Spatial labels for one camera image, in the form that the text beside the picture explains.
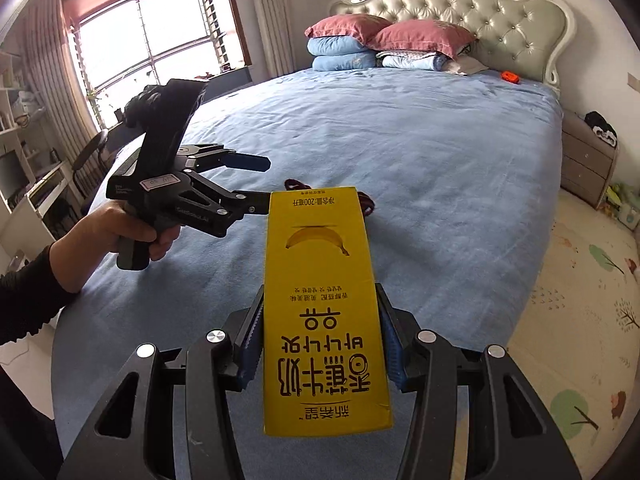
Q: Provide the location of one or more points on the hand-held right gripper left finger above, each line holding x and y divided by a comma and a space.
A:
250, 355

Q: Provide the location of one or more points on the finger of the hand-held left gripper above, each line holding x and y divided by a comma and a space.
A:
250, 162
250, 202

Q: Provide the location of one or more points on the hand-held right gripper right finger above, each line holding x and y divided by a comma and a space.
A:
392, 355

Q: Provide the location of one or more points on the yellow milk carton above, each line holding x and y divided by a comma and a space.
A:
320, 270

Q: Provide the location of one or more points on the person's left forearm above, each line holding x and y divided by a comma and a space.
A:
30, 295

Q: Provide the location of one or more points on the person's left hand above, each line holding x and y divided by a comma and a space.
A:
95, 230

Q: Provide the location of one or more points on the black office chair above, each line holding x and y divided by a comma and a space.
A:
90, 155

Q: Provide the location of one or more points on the white shelving unit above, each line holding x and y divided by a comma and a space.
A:
30, 130

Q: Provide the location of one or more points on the folded blue quilt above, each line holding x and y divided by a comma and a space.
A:
340, 55

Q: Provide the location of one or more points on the beige curtain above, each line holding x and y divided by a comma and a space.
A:
272, 20

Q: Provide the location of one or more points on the brown striped curtain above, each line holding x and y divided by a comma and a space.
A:
50, 70

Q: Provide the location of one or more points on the black monitor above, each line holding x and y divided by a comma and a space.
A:
12, 177

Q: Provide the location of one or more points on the pink pillow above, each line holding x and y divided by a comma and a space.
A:
345, 27
425, 37

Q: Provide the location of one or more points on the bed with blue sheet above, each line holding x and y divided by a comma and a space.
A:
425, 160

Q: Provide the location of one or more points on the cartoon tree play mat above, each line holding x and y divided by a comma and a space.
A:
575, 335

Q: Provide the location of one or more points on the patterned white blue pillow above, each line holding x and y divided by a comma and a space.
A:
410, 61

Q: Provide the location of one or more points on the person's dark clothing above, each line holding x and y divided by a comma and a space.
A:
25, 420

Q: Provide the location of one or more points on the grey nightstand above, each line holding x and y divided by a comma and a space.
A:
582, 170

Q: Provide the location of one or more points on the colourful toy pile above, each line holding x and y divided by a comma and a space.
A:
615, 197

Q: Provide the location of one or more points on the small orange object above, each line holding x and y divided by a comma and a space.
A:
510, 76

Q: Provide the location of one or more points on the white green storage box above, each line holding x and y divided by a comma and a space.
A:
631, 214

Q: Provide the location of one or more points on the tufted green headboard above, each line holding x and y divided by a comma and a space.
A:
500, 25

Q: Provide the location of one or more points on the black white cloth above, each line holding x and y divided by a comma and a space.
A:
600, 127

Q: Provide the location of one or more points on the wooden frame window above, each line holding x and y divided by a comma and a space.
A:
165, 25

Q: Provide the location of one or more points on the wall socket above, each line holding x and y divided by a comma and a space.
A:
634, 81

